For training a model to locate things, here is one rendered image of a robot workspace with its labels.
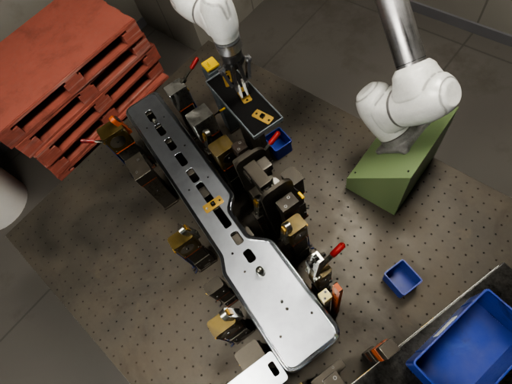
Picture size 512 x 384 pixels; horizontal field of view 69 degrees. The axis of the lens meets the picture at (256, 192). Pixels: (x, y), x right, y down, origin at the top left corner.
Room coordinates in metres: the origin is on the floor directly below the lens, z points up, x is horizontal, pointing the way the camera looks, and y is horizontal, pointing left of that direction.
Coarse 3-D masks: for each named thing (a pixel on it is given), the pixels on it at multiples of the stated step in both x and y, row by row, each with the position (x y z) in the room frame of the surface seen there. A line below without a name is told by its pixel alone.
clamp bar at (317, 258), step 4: (316, 252) 0.30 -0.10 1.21; (324, 252) 0.29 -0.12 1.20; (312, 256) 0.29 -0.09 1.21; (316, 256) 0.29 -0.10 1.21; (320, 256) 0.28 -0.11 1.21; (308, 260) 0.28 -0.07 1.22; (312, 260) 0.28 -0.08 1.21; (316, 260) 0.28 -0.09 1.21; (320, 260) 0.27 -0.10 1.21; (324, 260) 0.27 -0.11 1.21; (308, 264) 0.27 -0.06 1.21; (312, 264) 0.27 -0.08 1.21; (316, 264) 0.28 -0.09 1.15; (320, 264) 0.26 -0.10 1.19; (312, 268) 0.29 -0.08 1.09; (316, 268) 0.26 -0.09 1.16; (320, 268) 0.26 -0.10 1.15; (308, 272) 0.29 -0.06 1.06; (316, 272) 0.26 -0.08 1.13; (320, 272) 0.26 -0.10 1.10; (316, 276) 0.26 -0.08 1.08
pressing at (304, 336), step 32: (160, 96) 1.34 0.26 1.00; (160, 160) 0.99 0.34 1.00; (192, 160) 0.93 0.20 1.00; (192, 192) 0.78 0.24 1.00; (224, 192) 0.72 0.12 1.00; (224, 256) 0.47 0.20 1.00; (256, 256) 0.43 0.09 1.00; (256, 288) 0.32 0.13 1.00; (288, 288) 0.27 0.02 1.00; (256, 320) 0.22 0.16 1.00; (288, 320) 0.18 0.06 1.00; (320, 320) 0.14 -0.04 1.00; (288, 352) 0.08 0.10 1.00; (320, 352) 0.05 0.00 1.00
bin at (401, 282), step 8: (400, 264) 0.25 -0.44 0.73; (392, 272) 0.24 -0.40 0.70; (400, 272) 0.23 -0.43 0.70; (408, 272) 0.21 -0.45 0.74; (384, 280) 0.22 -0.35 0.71; (392, 280) 0.21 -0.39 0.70; (400, 280) 0.20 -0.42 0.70; (408, 280) 0.19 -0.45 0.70; (416, 280) 0.17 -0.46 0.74; (392, 288) 0.18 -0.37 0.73; (400, 288) 0.17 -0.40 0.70; (408, 288) 0.16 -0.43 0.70; (400, 296) 0.14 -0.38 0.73
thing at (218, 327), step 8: (216, 320) 0.25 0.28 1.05; (240, 320) 0.25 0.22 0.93; (216, 328) 0.23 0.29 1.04; (224, 328) 0.22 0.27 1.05; (232, 328) 0.22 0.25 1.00; (240, 328) 0.23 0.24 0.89; (248, 328) 0.23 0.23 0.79; (216, 336) 0.21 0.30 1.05; (224, 336) 0.21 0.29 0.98; (232, 336) 0.22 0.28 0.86; (240, 336) 0.22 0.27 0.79; (232, 344) 0.21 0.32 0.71
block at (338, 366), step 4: (340, 360) 0.01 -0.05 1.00; (332, 364) 0.00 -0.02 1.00; (336, 364) 0.00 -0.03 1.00; (340, 364) 0.00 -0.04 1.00; (344, 364) -0.01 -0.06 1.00; (328, 368) 0.00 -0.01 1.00; (332, 368) -0.01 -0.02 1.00; (336, 368) -0.01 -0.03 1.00; (340, 368) -0.01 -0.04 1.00; (324, 372) -0.01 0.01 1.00; (328, 372) -0.01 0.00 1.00; (332, 372) -0.02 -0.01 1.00; (316, 376) -0.01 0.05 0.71; (320, 376) -0.01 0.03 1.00; (324, 376) -0.02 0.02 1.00; (312, 380) -0.02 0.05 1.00; (316, 380) -0.02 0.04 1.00; (320, 380) -0.02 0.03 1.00
